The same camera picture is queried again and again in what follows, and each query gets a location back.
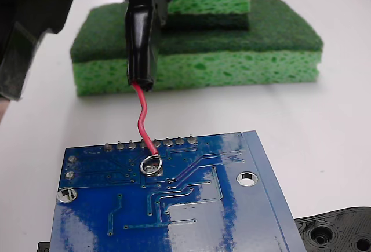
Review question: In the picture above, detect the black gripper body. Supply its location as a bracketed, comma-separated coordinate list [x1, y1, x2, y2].
[0, 0, 128, 103]

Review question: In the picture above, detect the red wire with metal loop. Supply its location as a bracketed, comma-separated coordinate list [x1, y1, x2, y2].
[132, 81, 163, 177]

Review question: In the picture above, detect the small green sponge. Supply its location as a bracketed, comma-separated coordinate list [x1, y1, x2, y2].
[165, 0, 252, 31]

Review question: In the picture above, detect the black plastic part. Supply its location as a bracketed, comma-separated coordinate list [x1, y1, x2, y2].
[37, 205, 371, 252]

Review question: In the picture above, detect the blue circuit board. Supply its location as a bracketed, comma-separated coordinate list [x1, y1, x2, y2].
[49, 130, 308, 252]

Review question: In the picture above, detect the large green sponge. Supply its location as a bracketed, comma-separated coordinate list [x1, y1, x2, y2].
[70, 0, 324, 98]

